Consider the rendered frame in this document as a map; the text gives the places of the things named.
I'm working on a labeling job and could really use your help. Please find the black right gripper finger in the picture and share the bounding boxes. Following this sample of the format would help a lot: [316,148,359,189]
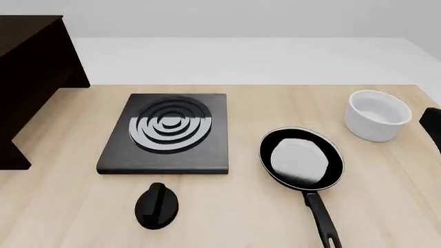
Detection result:
[419,106,441,151]

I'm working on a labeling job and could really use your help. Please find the black frying pan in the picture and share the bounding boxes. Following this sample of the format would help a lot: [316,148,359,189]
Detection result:
[258,126,346,248]

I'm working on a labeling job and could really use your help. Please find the dark brown wooden cabinet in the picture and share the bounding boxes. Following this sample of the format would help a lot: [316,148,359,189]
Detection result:
[0,14,92,171]

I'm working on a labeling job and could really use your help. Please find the white ceramic bowl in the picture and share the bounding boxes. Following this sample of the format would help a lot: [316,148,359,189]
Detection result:
[345,89,413,143]

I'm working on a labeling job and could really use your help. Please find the round black stove knob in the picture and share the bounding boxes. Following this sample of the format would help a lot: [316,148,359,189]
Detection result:
[134,182,181,223]

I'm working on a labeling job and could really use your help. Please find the flat black stove plate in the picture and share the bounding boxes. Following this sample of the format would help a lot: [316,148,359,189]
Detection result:
[96,93,230,176]

